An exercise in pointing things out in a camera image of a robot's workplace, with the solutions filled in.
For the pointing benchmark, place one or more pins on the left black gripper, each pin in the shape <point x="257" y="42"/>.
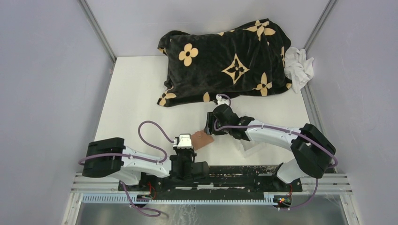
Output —
<point x="176" y="150"/>

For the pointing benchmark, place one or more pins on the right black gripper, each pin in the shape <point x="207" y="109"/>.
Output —
<point x="208" y="128"/>

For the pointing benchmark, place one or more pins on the tan leather card holder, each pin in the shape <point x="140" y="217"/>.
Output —
<point x="201" y="139"/>

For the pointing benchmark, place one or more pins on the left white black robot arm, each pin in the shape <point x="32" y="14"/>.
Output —
<point x="111" y="158"/>

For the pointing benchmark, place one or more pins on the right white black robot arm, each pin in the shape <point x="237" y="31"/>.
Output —
<point x="313" y="152"/>

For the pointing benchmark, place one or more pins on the white plastic card tray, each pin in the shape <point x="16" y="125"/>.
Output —
<point x="248" y="148"/>

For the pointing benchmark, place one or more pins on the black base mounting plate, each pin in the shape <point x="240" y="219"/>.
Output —
<point x="241" y="182"/>

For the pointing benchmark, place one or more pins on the black floral plush blanket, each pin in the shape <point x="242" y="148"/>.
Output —
<point x="248" y="60"/>

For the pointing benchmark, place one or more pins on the white crumpled cloth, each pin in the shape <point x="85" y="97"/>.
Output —
<point x="298" y="68"/>

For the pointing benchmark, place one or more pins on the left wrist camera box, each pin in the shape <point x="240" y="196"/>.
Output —
<point x="183" y="141"/>

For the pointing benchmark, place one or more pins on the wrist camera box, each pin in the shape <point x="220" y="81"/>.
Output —
<point x="183" y="141"/>
<point x="222" y="100"/>

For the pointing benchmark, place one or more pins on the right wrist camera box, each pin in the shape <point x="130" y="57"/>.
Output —
<point x="222" y="100"/>

